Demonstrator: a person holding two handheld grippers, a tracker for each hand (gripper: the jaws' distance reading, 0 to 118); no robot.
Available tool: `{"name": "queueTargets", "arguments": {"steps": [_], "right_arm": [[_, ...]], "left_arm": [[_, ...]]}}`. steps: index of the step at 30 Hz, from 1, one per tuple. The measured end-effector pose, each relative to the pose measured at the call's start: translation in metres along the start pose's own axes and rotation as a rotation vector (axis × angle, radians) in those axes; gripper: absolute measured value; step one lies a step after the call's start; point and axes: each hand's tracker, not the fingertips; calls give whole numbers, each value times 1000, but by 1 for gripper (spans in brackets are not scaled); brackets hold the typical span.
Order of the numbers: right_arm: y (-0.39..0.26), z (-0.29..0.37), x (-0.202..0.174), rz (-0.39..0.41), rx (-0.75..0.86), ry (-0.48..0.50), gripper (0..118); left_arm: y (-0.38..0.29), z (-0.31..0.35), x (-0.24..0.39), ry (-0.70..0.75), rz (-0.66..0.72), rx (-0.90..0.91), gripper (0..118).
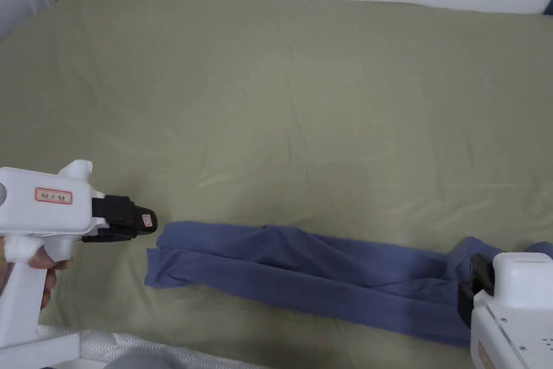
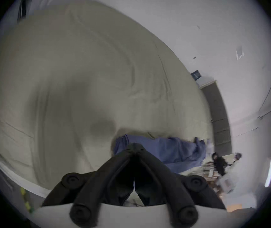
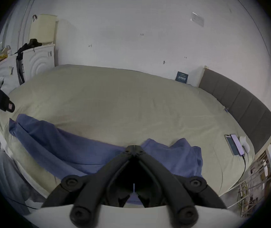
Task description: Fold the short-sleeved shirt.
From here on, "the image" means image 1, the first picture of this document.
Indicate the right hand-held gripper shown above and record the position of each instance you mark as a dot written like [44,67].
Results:
[518,313]

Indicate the bed with pale green sheet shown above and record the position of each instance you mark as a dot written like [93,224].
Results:
[276,96]

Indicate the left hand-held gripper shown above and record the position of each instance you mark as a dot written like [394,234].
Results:
[39,209]

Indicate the blue garment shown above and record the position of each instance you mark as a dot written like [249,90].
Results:
[302,269]

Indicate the person's left hand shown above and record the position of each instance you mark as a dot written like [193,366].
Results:
[41,263]

